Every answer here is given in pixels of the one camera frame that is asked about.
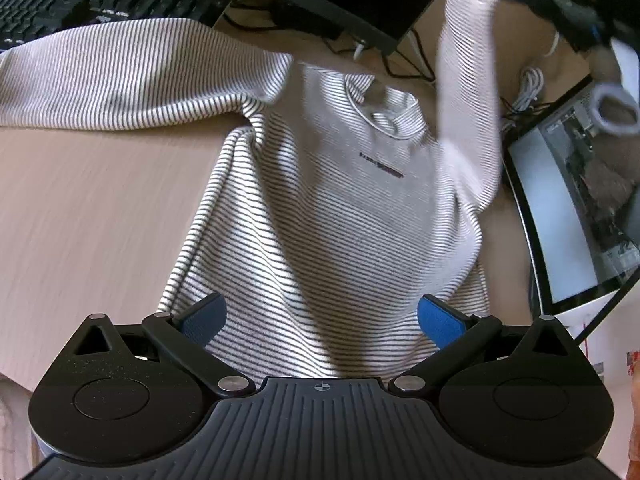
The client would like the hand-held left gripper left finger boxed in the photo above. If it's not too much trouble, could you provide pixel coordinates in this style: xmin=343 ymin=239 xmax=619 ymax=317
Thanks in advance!
xmin=69 ymin=291 xmax=253 ymax=397

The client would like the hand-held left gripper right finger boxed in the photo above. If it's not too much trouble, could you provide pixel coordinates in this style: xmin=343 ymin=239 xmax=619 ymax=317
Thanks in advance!
xmin=389 ymin=294 xmax=587 ymax=399

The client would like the striped long-sleeve shirt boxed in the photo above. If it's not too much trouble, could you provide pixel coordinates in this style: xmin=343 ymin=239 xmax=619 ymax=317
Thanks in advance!
xmin=0 ymin=0 xmax=506 ymax=378

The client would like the white glass-panel computer case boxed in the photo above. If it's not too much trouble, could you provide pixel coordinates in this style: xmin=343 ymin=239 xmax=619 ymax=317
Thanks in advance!
xmin=501 ymin=74 xmax=640 ymax=333

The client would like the black keyboard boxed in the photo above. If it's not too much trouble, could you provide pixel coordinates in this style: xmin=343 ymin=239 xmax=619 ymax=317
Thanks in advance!
xmin=0 ymin=0 xmax=228 ymax=53

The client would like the white power cable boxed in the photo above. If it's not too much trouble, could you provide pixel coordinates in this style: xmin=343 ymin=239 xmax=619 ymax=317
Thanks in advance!
xmin=500 ymin=30 xmax=561 ymax=128

